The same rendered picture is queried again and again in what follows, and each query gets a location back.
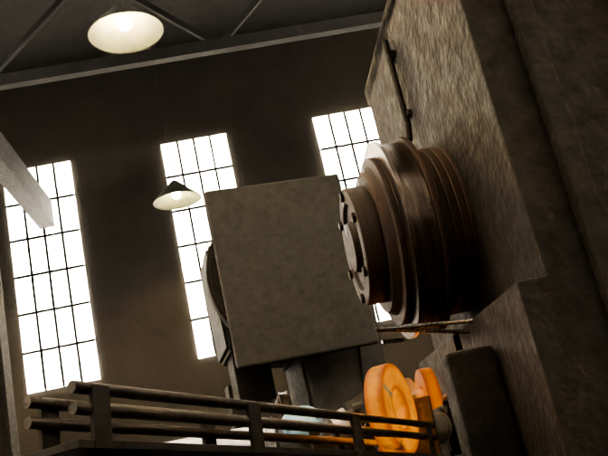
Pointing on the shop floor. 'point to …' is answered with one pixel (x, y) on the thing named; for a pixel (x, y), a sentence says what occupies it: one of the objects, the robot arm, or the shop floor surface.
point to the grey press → (286, 294)
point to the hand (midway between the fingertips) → (427, 392)
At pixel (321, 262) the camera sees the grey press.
